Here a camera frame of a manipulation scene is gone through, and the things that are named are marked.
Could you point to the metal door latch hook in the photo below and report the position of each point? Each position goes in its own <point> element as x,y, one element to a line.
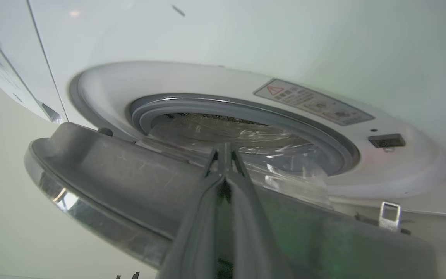
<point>389,217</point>

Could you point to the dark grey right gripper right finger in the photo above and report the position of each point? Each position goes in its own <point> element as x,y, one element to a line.
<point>252,232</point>

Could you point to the grey chrome washing machine door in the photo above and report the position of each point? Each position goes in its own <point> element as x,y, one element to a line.
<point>122,182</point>

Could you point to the warning label sticker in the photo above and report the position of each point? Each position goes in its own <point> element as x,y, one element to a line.
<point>313,102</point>

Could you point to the white front-load washing machine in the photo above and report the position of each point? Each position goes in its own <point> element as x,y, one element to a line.
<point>246,42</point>

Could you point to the white detergent drawer panel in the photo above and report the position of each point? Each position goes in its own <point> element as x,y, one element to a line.
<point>10,73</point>

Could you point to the black door lock slot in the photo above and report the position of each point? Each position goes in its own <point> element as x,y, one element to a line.
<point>386,140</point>

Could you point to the grey rubber door gasket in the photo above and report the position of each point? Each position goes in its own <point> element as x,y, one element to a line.
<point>323,143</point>

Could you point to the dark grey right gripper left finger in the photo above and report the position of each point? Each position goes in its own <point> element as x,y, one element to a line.
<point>192,232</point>

